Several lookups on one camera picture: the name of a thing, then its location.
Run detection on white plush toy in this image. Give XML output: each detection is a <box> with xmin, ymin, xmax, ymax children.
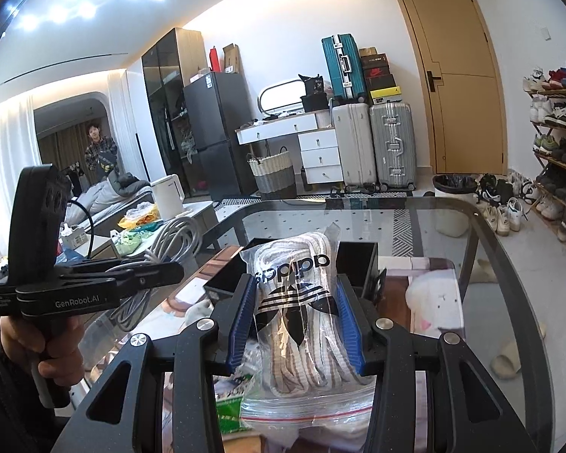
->
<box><xmin>181</xmin><ymin>300</ymin><xmax>214</xmax><ymax>330</ymax></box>

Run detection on bagged white striped rope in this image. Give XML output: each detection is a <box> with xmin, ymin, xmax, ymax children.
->
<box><xmin>239</xmin><ymin>223</ymin><xmax>383</xmax><ymax>440</ymax></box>

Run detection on light blue cable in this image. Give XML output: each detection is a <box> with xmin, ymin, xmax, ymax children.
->
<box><xmin>108</xmin><ymin>216</ymin><xmax>205</xmax><ymax>333</ymax></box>

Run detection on green white medicine pack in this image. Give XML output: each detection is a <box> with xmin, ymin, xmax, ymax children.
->
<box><xmin>214</xmin><ymin>374</ymin><xmax>254</xmax><ymax>441</ymax></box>

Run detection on person's left hand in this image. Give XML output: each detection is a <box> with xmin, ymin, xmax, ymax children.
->
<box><xmin>0</xmin><ymin>316</ymin><xmax>85</xmax><ymax>388</ymax></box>

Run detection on grey side cabinet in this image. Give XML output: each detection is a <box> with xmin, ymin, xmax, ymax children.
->
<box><xmin>75</xmin><ymin>202</ymin><xmax>217</xmax><ymax>262</ymax></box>

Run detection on beige slipper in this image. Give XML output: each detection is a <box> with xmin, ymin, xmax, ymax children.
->
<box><xmin>490</xmin><ymin>339</ymin><xmax>521</xmax><ymax>381</ymax></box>

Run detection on white trash bin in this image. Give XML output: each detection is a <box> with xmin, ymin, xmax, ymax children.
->
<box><xmin>432</xmin><ymin>173</ymin><xmax>477</xmax><ymax>238</ymax></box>

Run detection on person in plaid shirt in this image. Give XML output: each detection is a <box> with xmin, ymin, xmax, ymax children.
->
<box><xmin>85</xmin><ymin>124</ymin><xmax>118</xmax><ymax>181</ymax></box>

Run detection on white electric kettle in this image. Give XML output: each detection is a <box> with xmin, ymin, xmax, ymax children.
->
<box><xmin>151</xmin><ymin>174</ymin><xmax>185</xmax><ymax>221</ymax></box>

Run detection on white drawer desk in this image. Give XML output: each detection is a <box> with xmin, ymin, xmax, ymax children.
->
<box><xmin>236</xmin><ymin>109</ymin><xmax>343</xmax><ymax>185</ymax></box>

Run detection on woven laundry basket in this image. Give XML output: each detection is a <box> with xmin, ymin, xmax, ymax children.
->
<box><xmin>247</xmin><ymin>146</ymin><xmax>297</xmax><ymax>199</ymax></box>

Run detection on silver suitcase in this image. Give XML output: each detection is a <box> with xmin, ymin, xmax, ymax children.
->
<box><xmin>370</xmin><ymin>102</ymin><xmax>417</xmax><ymax>191</ymax></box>

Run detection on white suitcase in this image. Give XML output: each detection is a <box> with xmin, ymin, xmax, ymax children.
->
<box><xmin>331</xmin><ymin>103</ymin><xmax>377</xmax><ymax>186</ymax></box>

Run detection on dark tall wardrobe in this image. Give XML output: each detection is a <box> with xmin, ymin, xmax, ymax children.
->
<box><xmin>142</xmin><ymin>28</ymin><xmax>208</xmax><ymax>197</ymax></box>

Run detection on black refrigerator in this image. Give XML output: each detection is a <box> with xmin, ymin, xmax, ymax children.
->
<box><xmin>184</xmin><ymin>72</ymin><xmax>257</xmax><ymax>200</ymax></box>

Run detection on black handbag on desk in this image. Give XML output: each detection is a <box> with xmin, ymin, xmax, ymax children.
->
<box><xmin>298</xmin><ymin>75</ymin><xmax>329</xmax><ymax>112</ymax></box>

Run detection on stacked shoe boxes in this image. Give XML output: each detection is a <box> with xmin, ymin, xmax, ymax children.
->
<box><xmin>359</xmin><ymin>47</ymin><xmax>402</xmax><ymax>103</ymax></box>

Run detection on teal suitcase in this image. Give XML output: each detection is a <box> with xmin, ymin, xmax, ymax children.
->
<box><xmin>322</xmin><ymin>34</ymin><xmax>367</xmax><ymax>102</ymax></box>

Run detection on wooden shoe rack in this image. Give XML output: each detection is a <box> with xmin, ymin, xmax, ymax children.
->
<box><xmin>523</xmin><ymin>63</ymin><xmax>566</xmax><ymax>245</ymax></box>

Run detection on wooden door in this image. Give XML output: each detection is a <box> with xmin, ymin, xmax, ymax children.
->
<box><xmin>398</xmin><ymin>0</ymin><xmax>507</xmax><ymax>174</ymax></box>

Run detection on oval black frame mirror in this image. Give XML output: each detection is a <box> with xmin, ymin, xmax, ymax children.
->
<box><xmin>257</xmin><ymin>78</ymin><xmax>306</xmax><ymax>117</ymax></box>

